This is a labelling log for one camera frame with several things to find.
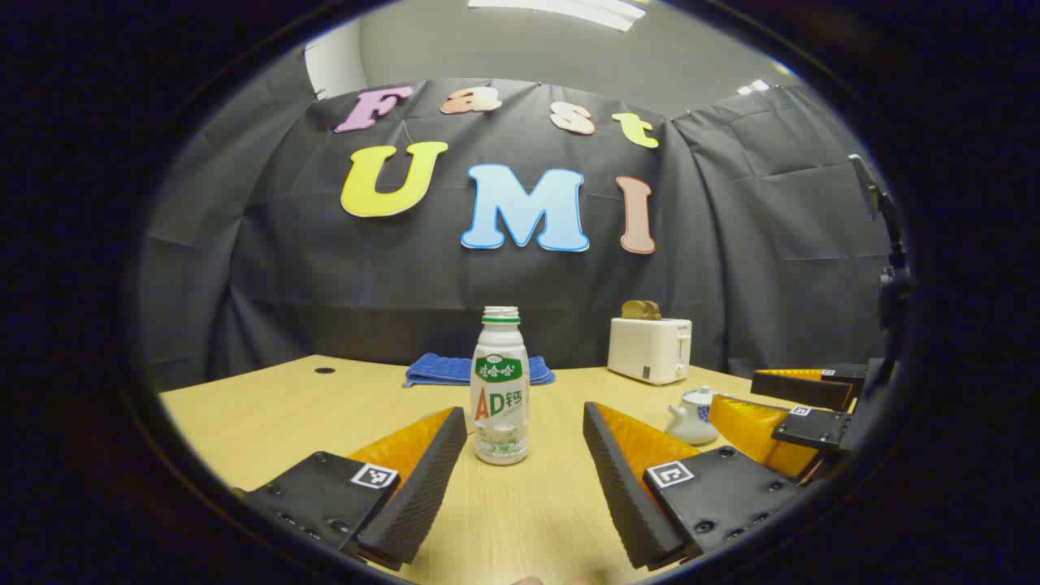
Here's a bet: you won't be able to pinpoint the white water bottle green label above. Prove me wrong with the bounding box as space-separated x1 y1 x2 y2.
470 306 531 466

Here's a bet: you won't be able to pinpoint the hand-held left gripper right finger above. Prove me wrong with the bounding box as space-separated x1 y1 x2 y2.
582 401 805 571

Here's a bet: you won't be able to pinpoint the blue folded towel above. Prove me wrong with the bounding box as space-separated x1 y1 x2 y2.
403 353 557 389

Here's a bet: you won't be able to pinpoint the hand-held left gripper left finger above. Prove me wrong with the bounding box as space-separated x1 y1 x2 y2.
232 406 470 571

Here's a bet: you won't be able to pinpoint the white blue teacup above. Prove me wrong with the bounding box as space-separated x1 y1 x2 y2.
666 398 721 446

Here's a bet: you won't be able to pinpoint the white toaster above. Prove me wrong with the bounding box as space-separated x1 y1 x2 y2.
607 317 693 386

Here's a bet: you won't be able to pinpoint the ceiling light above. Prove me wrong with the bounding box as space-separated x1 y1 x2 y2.
467 0 651 32

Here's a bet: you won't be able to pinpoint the black backdrop cloth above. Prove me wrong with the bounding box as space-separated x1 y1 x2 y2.
134 49 895 391

